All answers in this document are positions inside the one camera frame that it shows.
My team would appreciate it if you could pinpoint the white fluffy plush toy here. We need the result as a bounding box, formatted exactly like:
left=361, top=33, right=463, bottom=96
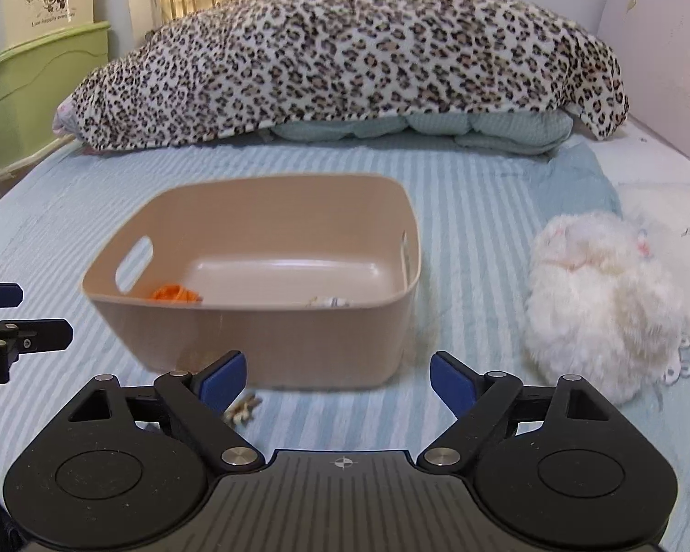
left=523, top=210, right=690, bottom=407

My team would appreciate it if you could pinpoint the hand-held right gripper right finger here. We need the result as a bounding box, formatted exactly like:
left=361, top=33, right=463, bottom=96
left=417, top=351, right=617, bottom=471

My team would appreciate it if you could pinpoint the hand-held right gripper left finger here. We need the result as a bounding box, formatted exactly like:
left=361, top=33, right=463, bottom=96
left=63, top=351, right=265, bottom=475

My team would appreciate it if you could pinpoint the teal thin cloth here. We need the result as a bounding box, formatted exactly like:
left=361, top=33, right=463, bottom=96
left=537, top=141, right=623, bottom=232

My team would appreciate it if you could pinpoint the white mattress pad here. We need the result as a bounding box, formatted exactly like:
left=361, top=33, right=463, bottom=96
left=587, top=116, right=690, bottom=189

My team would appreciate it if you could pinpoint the orange small toy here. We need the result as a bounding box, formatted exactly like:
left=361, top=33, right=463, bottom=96
left=152, top=283, right=204, bottom=305

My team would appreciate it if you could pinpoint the green plastic storage box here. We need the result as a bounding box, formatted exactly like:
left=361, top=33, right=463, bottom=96
left=0, top=21, right=112, bottom=183

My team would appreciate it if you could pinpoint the light blue folded quilt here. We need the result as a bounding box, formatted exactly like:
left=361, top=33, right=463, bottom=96
left=258, top=109, right=577, bottom=156

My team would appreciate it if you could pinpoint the white fluffy blanket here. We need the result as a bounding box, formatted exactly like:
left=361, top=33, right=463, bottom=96
left=616, top=183, right=690, bottom=412

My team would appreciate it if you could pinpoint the blue striped bed sheet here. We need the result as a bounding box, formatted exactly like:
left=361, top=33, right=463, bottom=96
left=0, top=137, right=690, bottom=552

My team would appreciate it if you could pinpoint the leopard print blanket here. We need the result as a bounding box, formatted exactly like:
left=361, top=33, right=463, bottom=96
left=68, top=0, right=631, bottom=152

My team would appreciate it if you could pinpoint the beige plastic basket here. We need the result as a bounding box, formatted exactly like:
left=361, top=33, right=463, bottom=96
left=81, top=172, right=422, bottom=391

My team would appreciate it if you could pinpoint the small beige toy figure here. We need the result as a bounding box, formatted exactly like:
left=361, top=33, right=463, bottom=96
left=222, top=391, right=264, bottom=428

